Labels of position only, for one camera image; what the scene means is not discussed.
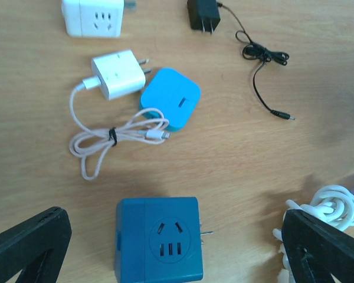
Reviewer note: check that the black power adapter with cable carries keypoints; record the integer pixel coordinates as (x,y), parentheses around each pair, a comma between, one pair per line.
(204,16)

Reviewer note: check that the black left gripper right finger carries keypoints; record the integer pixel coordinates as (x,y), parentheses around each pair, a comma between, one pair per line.
(317,252)

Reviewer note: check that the white tiger print plug adapter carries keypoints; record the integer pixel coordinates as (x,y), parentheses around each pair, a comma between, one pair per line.
(94,19)

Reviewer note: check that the white charger with cable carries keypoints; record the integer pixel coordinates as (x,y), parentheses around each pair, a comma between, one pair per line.
(116,75)

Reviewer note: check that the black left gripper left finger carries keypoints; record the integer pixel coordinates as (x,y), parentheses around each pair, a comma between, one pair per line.
(35,249)

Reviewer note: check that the blue cube socket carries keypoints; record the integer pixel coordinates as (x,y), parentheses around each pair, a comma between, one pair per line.
(158,240)

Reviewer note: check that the light blue adapter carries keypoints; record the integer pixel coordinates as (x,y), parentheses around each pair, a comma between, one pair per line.
(174,94)

